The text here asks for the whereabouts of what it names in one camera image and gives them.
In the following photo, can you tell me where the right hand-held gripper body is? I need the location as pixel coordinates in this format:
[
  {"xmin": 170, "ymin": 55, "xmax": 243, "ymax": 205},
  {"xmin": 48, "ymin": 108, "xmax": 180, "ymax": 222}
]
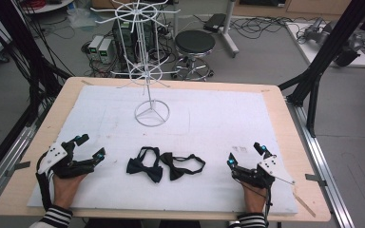
[{"xmin": 229, "ymin": 155, "xmax": 297, "ymax": 190}]

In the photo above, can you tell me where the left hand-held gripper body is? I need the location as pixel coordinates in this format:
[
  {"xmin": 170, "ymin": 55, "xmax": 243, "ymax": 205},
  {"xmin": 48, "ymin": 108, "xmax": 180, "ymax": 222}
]
[{"xmin": 36, "ymin": 139, "xmax": 96, "ymax": 179}]

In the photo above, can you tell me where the black bow tie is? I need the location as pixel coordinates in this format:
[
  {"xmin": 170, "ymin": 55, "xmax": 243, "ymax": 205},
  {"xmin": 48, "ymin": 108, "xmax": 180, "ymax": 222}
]
[
  {"xmin": 159, "ymin": 151, "xmax": 207, "ymax": 181},
  {"xmin": 125, "ymin": 145, "xmax": 164, "ymax": 184}
]

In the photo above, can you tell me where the white wire display rack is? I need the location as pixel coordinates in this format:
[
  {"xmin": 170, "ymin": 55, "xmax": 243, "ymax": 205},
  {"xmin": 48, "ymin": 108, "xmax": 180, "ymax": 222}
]
[{"xmin": 89, "ymin": 0, "xmax": 182, "ymax": 128}]

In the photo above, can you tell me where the person's right hand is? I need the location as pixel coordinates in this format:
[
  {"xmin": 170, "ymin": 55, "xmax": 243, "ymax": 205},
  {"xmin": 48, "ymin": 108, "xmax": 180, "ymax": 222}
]
[{"xmin": 240, "ymin": 181, "xmax": 269, "ymax": 214}]

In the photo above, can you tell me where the person's left hand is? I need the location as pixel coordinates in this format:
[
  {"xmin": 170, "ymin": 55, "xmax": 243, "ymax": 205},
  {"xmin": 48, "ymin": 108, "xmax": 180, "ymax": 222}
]
[{"xmin": 52, "ymin": 172, "xmax": 88, "ymax": 211}]

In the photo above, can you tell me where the white foam mat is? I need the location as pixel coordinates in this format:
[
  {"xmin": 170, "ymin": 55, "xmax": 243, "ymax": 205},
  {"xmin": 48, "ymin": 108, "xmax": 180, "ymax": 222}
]
[{"xmin": 27, "ymin": 85, "xmax": 298, "ymax": 217}]

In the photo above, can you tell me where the metal table clamp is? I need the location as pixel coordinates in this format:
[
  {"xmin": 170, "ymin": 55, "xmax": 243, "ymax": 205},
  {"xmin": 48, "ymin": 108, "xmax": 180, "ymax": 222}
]
[
  {"xmin": 4, "ymin": 161, "xmax": 32, "ymax": 178},
  {"xmin": 304, "ymin": 173, "xmax": 328, "ymax": 188}
]

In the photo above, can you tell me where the thin wooden stick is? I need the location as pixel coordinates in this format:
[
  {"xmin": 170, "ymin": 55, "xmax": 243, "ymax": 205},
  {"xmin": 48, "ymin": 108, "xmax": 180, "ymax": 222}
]
[{"xmin": 293, "ymin": 191, "xmax": 317, "ymax": 219}]

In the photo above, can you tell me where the person's dark lap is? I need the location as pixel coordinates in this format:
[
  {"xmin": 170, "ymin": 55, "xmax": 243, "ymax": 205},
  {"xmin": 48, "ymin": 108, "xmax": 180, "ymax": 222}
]
[{"xmin": 84, "ymin": 218, "xmax": 202, "ymax": 228}]

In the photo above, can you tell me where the grey bench power supply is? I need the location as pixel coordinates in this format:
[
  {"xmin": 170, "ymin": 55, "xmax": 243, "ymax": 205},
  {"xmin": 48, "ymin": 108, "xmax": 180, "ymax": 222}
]
[
  {"xmin": 98, "ymin": 37, "xmax": 115, "ymax": 65},
  {"xmin": 87, "ymin": 34, "xmax": 105, "ymax": 61}
]

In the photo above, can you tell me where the white floor platform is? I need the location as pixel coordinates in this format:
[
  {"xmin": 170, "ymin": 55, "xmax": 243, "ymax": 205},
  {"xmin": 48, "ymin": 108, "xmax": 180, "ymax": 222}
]
[{"xmin": 286, "ymin": 21, "xmax": 365, "ymax": 69}]

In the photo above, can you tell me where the black computer tower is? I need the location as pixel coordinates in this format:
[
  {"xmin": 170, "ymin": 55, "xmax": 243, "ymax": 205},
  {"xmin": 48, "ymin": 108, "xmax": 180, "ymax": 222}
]
[{"xmin": 112, "ymin": 18, "xmax": 160, "ymax": 69}]

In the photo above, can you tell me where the white metal stand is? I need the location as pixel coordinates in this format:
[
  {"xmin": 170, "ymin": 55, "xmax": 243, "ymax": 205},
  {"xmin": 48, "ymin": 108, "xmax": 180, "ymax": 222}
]
[{"xmin": 220, "ymin": 0, "xmax": 240, "ymax": 59}]

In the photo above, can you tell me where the black round stool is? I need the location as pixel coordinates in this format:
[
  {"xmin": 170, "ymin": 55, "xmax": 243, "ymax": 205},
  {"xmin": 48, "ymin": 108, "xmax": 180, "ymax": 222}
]
[{"xmin": 170, "ymin": 29, "xmax": 217, "ymax": 82}]

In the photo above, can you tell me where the white round table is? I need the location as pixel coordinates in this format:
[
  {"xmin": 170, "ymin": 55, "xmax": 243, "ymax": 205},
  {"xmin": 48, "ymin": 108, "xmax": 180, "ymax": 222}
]
[{"xmin": 22, "ymin": 0, "xmax": 75, "ymax": 15}]

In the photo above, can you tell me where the flat black box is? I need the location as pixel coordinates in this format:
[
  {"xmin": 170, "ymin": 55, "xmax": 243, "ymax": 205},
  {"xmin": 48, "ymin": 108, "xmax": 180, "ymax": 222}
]
[{"xmin": 202, "ymin": 12, "xmax": 227, "ymax": 33}]

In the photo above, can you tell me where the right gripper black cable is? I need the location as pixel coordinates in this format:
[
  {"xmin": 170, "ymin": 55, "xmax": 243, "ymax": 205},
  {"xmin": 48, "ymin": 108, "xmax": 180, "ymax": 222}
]
[{"xmin": 264, "ymin": 186, "xmax": 274, "ymax": 228}]

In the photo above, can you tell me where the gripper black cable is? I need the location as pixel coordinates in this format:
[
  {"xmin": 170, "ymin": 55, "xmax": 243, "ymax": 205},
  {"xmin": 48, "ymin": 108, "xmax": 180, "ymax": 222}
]
[
  {"xmin": 35, "ymin": 151, "xmax": 55, "ymax": 212},
  {"xmin": 264, "ymin": 186, "xmax": 274, "ymax": 228}
]

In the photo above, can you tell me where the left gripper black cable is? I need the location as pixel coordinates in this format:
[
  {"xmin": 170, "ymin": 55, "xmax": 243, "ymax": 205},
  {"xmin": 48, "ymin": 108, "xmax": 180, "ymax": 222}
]
[{"xmin": 35, "ymin": 151, "xmax": 55, "ymax": 212}]

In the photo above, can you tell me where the aluminium rail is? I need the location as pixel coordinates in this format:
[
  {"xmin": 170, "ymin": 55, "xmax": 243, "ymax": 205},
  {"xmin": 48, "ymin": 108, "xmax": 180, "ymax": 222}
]
[
  {"xmin": 284, "ymin": 94, "xmax": 355, "ymax": 228},
  {"xmin": 0, "ymin": 104, "xmax": 46, "ymax": 213}
]

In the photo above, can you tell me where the black frame with cable bundle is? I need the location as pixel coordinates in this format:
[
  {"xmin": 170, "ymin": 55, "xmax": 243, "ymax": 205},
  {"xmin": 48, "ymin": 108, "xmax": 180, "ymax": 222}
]
[{"xmin": 0, "ymin": 0, "xmax": 74, "ymax": 127}]

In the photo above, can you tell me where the tangle of floor cables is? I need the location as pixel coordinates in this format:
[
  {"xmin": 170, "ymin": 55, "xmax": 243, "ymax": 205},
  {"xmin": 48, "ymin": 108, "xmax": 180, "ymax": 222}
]
[{"xmin": 227, "ymin": 13, "xmax": 302, "ymax": 41}]

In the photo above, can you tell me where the black metal frame post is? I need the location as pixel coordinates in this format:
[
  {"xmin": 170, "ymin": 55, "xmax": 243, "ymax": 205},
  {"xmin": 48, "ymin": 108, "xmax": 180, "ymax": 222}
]
[{"xmin": 279, "ymin": 0, "xmax": 365, "ymax": 139}]

